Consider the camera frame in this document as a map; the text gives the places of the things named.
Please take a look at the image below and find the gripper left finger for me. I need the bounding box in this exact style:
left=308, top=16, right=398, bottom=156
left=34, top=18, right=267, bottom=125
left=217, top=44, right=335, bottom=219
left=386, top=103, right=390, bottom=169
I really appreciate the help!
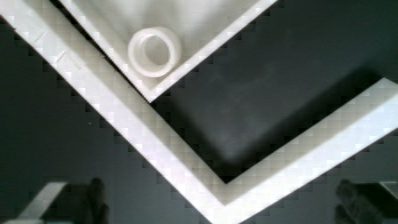
left=11, top=178, right=109, bottom=224

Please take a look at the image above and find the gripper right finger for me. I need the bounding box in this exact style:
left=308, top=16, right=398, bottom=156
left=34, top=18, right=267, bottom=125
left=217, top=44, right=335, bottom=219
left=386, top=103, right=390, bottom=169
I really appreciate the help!
left=335, top=179, right=398, bottom=224

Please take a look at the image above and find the white square tabletop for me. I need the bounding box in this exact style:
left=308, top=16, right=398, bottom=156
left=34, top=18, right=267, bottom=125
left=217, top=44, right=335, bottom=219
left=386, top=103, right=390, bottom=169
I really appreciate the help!
left=61, top=0, right=278, bottom=100

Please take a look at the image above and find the white U-shaped obstacle fence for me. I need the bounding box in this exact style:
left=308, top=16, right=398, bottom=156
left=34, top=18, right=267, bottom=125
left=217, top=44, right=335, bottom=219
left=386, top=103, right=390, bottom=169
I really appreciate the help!
left=0, top=0, right=398, bottom=224

